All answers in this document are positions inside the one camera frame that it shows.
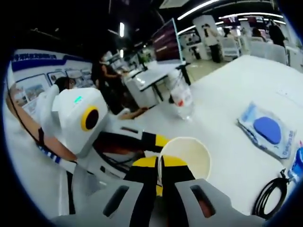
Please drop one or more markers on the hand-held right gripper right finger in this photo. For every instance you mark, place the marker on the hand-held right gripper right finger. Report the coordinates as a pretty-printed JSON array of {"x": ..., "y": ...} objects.
[{"x": 180, "y": 196}]

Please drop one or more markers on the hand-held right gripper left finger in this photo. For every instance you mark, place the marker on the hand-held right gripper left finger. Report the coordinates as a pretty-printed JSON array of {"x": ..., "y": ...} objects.
[{"x": 139, "y": 189}]

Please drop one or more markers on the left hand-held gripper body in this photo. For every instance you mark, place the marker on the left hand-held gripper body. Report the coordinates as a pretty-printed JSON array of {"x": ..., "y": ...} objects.
[{"x": 73, "y": 113}]

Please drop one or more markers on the white paper cup green print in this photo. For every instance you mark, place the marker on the white paper cup green print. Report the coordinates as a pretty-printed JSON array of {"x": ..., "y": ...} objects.
[{"x": 189, "y": 153}]

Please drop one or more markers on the clear plastic bag with red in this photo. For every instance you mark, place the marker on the clear plastic bag with red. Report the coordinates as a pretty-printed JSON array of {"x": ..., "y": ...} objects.
[{"x": 181, "y": 99}]

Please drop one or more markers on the blue wet wipes packet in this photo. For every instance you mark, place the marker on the blue wet wipes packet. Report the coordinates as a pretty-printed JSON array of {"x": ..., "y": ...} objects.
[{"x": 267, "y": 127}]

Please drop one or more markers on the blue pink tissue packet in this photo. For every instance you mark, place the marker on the blue pink tissue packet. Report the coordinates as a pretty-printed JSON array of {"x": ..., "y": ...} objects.
[{"x": 297, "y": 163}]

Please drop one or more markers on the white round tabletop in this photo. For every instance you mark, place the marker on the white round tabletop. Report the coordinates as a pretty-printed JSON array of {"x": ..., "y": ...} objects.
[{"x": 236, "y": 82}]

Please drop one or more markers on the white blue striped clothing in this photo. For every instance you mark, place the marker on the white blue striped clothing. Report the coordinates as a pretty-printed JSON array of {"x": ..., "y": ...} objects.
[{"x": 50, "y": 156}]

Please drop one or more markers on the white side desk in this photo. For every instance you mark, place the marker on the white side desk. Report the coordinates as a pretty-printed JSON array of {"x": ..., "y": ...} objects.
[{"x": 151, "y": 73}]

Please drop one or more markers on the large display screen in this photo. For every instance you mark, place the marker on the large display screen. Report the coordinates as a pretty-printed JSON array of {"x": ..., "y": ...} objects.
[{"x": 165, "y": 42}]

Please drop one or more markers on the blue white wall poster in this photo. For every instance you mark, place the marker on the blue white wall poster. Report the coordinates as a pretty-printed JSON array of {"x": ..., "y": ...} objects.
[{"x": 30, "y": 85}]

